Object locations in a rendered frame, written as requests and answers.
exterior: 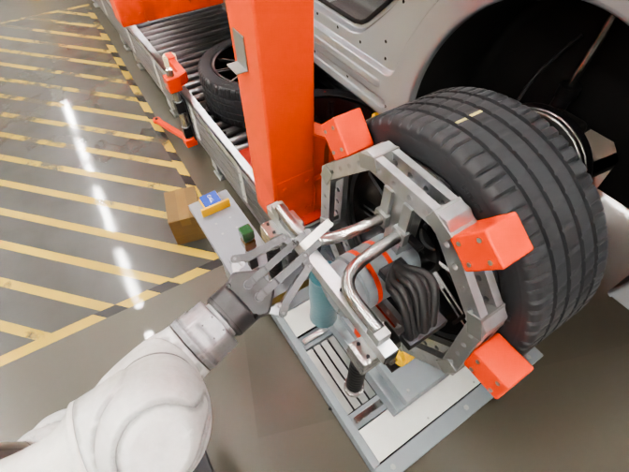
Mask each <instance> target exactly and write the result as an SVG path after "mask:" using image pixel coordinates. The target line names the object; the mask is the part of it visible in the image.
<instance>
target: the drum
mask: <svg viewBox="0 0 629 472"><path fill-rule="evenodd" d="M383 237H384V233H381V234H378V235H376V236H375V237H373V238H371V239H370V240H368V241H366V242H364V243H362V244H360V245H358V246H356V247H354V248H353V249H351V250H349V251H347V252H345V253H343V254H342V255H340V256H339V257H337V258H336V259H335V260H334V262H332V263H331V264H330V266H331V268H332V269H333V270H334V271H335V272H336V273H337V274H338V275H339V276H340V278H341V279H342V275H343V272H344V269H345V268H346V266H347V265H348V264H349V263H350V261H351V260H353V259H354V258H355V257H356V256H357V255H358V254H360V253H361V252H362V251H364V250H365V249H366V248H368V247H369V246H371V245H372V244H374V243H376V242H377V241H379V240H381V239H382V238H383ZM400 257H402V258H403V259H404V260H405V261H406V262H407V263H408V264H409V265H414V266H418V267H421V261H420V257H419V254H418V252H417V251H416V250H415V249H414V248H413V247H411V248H409V249H408V250H406V251H403V252H401V253H400V254H399V255H395V253H394V252H393V251H392V249H391V248H390V249H389V250H387V251H386V252H384V253H383V254H381V255H380V256H379V257H377V258H375V259H374V260H373V261H371V262H370V263H369V264H367V265H366V266H365V267H364V268H363V269H362V270H361V271H360V272H359V273H358V275H357V276H356V279H355V286H356V290H357V292H358V294H359V296H360V297H361V299H362V300H363V301H365V303H366V304H367V305H368V306H369V307H370V309H371V308H372V307H374V306H375V305H377V304H379V303H380V302H382V301H383V300H385V299H386V298H388V297H390V296H391V295H390V294H389V293H388V292H387V290H386V283H385V282H384V281H383V279H382V278H381V277H380V276H379V275H378V272H379V270H380V269H381V268H383V267H385V266H386V265H388V264H389V263H391V262H392V261H394V260H396V259H397V258H400ZM321 287H322V289H323V291H324V293H325V295H326V297H327V299H328V301H329V303H330V304H331V306H332V307H333V308H334V309H335V311H336V312H337V313H338V314H339V315H341V316H342V317H345V318H347V317H346V316H345V314H344V313H343V311H342V310H341V309H340V307H339V306H338V305H337V304H336V302H335V301H334V300H333V299H332V298H331V297H330V295H329V294H328V293H327V291H326V290H325V289H324V287H323V286H322V285H321Z"/></svg>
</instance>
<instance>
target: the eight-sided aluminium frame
mask: <svg viewBox="0 0 629 472"><path fill-rule="evenodd" d="M366 170H369V171H371V172H372V173H373V174H374V175H375V176H376V177H377V178H378V179H379V180H381V181H382V182H383V183H384V184H387V185H388V186H389V187H390V188H391V189H392V190H393V191H394V193H395V194H396V195H397V196H398V197H399V198H400V199H401V200H402V201H404V202H406V203H407V204H408V205H409V206H411V207H412V208H413V209H414V212H416V213H417V214H418V215H419V216H420V217H421V218H422V219H423V220H424V221H425V222H426V223H428V224H429V225H430V226H431V227H432V229H433V231H434V232H435V234H436V236H437V239H438V242H439V244H440V246H441V249H442V252H443V254H444V257H445V260H446V264H447V267H448V269H449V272H450V274H451V277H452V280H453V283H454V285H455V288H456V290H457V293H458V295H459V298H460V301H461V305H462V308H463V311H464V314H465V315H466V318H467V322H466V323H465V325H464V326H463V328H462V329H461V331H460V333H459V334H458V336H457V337H456V339H455V340H454V342H453V343H452V342H450V341H447V340H445V339H443V338H440V337H437V336H435V335H431V336H430V337H428V338H427V339H425V340H424V341H422V342H421V343H420V344H418V345H417V346H415V347H413V348H412V349H410V350H408V349H407V348H406V347H405V346H404V344H403V343H401V347H399V350H400V352H405V353H407V354H409V355H411V356H413V357H415V358H417V359H419V360H421V361H424V362H426V363H428V364H430V365H432V366H434V367H436V368H438V369H440V370H442V371H443V373H448V374H450V375H452V376H454V375H455V374H457V373H458V372H459V371H460V370H461V369H462V368H464V367H465V365H464V362H465V361H466V360H467V358H468V357H469V356H470V355H471V353H472V352H473V351H474V350H475V349H476V348H477V347H479V346H480V345H482V344H483V343H484V342H486V341H487V340H488V339H490V338H491V337H492V336H493V335H494V334H495V333H496V332H497V331H498V329H499V328H500V327H502V326H503V325H504V324H505V321H506V319H507V318H508V316H507V313H506V311H505V303H504V302H503V300H502V297H501V295H500V292H499V289H498V287H497V284H496V281H495V278H494V275H493V272H492V271H481V272H466V271H465V270H464V268H463V266H462V263H461V260H460V258H459V256H458V254H457V252H456V250H455V248H454V246H453V244H452V242H451V241H450V239H452V237H453V236H454V235H456V234H457V233H459V232H461V231H462V230H464V229H467V228H468V227H470V226H472V225H473V224H474V223H476V222H477V220H476V219H475V217H474V215H473V213H472V210H471V208H470V207H469V206H468V205H467V204H466V203H465V202H464V201H463V200H462V198H461V197H457V196H456V195H455V194H453V193H452V192H451V191H450V190H449V189H447V188H446V187H445V186H444V185H442V184H441V183H440V182H439V181H437V180H436V179H435V178H434V177H433V176H431V175H430V174H429V173H428V172H427V171H425V170H424V169H423V168H421V167H420V166H419V164H418V163H416V162H415V161H414V160H413V159H411V158H410V157H409V156H408V155H406V154H405V153H404V152H403V151H401V150H400V146H396V145H394V144H393V143H392V142H391V141H389V140H388V141H385V142H380V143H378V144H376V145H374V146H372V147H370V148H367V149H365V150H363V151H360V152H358V153H356V154H354V155H350V156H349V157H346V158H343V159H340V160H337V161H336V160H333V161H331V162H329V163H327V164H325V165H324V166H322V172H321V174H320V175H321V177H322V183H321V216H320V221H321V224H322V223H323V222H324V221H325V220H327V219H329V220H330V222H332V223H333V226H332V227H331V228H330V229H329V230H327V231H326V232H325V233H327V232H332V231H335V230H338V229H343V228H345V227H347V225H346V221H345V210H346V200H347V189H348V179H349V175H352V174H356V173H359V172H363V171H366ZM330 247H331V250H332V252H333V254H334V257H335V258H337V257H339V256H340V255H342V254H343V253H344V250H343V248H342V245H341V243H335V244H331V245H330ZM378 306H379V307H380V308H381V310H382V311H383V312H384V313H385V314H386V316H387V317H388V318H389V319H390V320H391V322H392V323H393V324H394V325H395V326H396V327H395V328H394V327H393V326H392V325H391V324H390V323H389V321H388V320H387V319H386V318H385V316H384V315H383V314H382V313H381V312H380V310H379V309H378V308H377V307H376V306H374V307H372V308H371V310H372V311H373V313H374V314H375V315H376V316H377V317H378V319H381V321H382V322H384V321H386V322H387V323H388V325H389V326H390V327H391V328H392V329H393V331H395V332H396V333H397V334H398V336H399V337H400V335H401V333H403V332H404V326H403V323H402V316H401V315H400V313H399V312H398V311H397V310H396V309H395V308H394V306H393V305H392V304H391V303H390V302H389V301H388V299H385V300H383V301H382V302H380V303H379V304H378Z"/></svg>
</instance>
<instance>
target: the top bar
mask: <svg viewBox="0 0 629 472"><path fill-rule="evenodd" d="M276 202H278V201H275V202H273V203H271V204H269V205H267V212H268V216H269V217H270V218H271V220H272V221H273V223H274V224H275V225H276V226H277V228H278V229H279V230H280V231H281V232H282V233H283V234H285V235H286V236H287V237H288V238H290V239H295V238H296V236H295V235H294V234H293V233H292V232H291V231H290V230H289V229H288V227H287V226H286V225H285V223H284V222H283V221H282V220H281V221H278V220H277V218H276V217H275V216H274V214H273V213H272V211H271V205H272V204H274V203H276ZM310 261H311V263H312V264H313V268H312V273H313V274H314V276H315V277H316V278H317V280H318V281H319V282H320V283H321V285H322V286H323V287H324V289H325V290H326V291H327V293H328V294H329V295H330V297H331V298H332V299H333V300H334V301H335V302H336V304H337V305H338V306H339V307H340V309H341V310H342V311H343V313H344V314H345V316H346V317H347V318H348V319H349V321H350V322H351V323H352V325H353V326H354V327H355V329H356V330H357V331H358V333H359V334H360V335H361V337H362V338H363V339H364V340H365V342H366V343H367V344H368V346H369V347H370V348H371V350H372V351H373V352H374V354H375V355H376V356H377V358H378V359H379V360H380V362H382V363H383V364H384V365H385V364H387V363H388V362H389V361H391V360H393V359H394V358H396V357H397V354H398V352H399V349H397V347H396V346H395V345H394V344H393V342H392V341H391V340H390V339H388V340H387V341H386V342H385V343H383V344H382V345H380V346H379V347H377V346H376V345H375V343H374V342H373V341H372V339H371V338H370V337H369V335H368V334H367V333H366V332H367V328H366V327H365V325H364V324H363V323H362V321H361V320H360V319H359V318H358V316H357V315H356V314H355V312H354V311H353V310H352V308H351V307H350V306H349V304H348V303H347V301H346V299H345V297H344V294H343V291H342V286H341V278H340V276H339V275H338V274H337V273H336V272H335V271H334V270H333V269H332V268H331V266H330V265H329V264H328V262H327V261H326V260H325V259H324V258H323V256H322V255H321V254H320V253H319V251H318V250H317V249H316V250H315V251H314V252H313V253H312V255H311V256H310Z"/></svg>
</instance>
